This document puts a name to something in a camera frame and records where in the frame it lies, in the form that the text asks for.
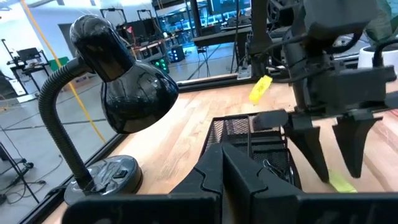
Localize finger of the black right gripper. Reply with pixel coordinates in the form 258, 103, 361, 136
331, 111, 384, 179
284, 113, 330, 184

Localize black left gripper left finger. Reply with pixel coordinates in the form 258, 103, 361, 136
170, 142, 223, 194

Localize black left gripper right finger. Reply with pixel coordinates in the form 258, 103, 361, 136
222, 142, 304, 195

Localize black binder clip silver handles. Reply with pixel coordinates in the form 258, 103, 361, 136
262, 158, 295, 184

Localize yellow highlighter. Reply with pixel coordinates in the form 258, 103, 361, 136
328, 169, 358, 194

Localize black mesh desk organizer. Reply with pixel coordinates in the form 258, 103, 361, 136
198, 112, 302, 190

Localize white plant pot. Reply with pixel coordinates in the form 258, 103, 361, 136
357, 43, 398, 75

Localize yellow tag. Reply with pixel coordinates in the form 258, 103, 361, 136
248, 75, 274, 105

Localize green plant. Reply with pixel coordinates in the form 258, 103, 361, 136
365, 0, 398, 47

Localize white power strip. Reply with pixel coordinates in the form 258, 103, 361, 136
236, 63, 252, 80

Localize black gooseneck desk lamp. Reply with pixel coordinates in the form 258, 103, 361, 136
37, 14, 180, 206

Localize black tripod stand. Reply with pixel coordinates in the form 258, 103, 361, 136
0, 141, 42, 205

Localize black workstation cart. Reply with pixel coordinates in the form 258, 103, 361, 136
1, 39, 53, 94

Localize yellow cable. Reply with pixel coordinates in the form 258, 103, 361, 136
19, 0, 107, 144

